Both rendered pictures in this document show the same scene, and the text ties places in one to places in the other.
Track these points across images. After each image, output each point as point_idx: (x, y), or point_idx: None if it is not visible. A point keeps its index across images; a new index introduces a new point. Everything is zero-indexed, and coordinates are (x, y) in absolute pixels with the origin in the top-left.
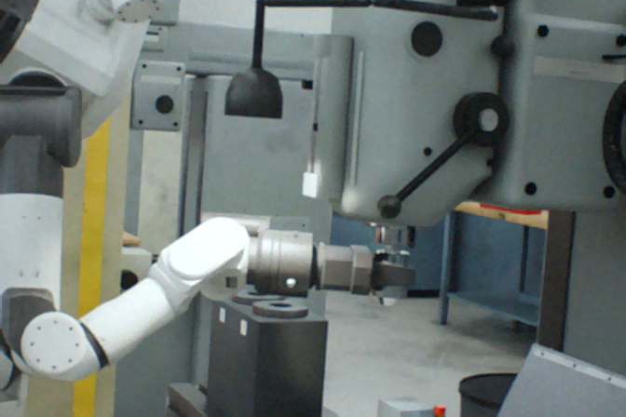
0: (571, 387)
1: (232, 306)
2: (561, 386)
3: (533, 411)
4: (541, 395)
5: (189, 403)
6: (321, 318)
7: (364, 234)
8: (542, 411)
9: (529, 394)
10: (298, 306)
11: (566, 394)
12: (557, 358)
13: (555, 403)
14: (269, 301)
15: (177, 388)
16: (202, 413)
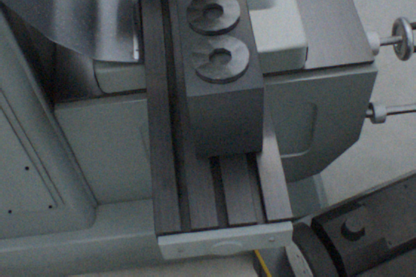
0: None
1: (253, 40)
2: None
3: (39, 3)
4: None
5: (278, 151)
6: (180, 1)
7: None
8: None
9: (30, 5)
10: (196, 7)
11: None
12: None
13: None
14: (218, 27)
15: (285, 197)
16: (272, 119)
